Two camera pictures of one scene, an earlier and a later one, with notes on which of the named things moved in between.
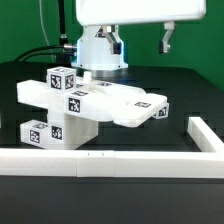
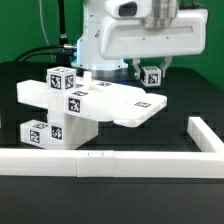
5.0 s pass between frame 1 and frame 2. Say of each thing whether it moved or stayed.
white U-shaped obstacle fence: stayed
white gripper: moved
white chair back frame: stayed
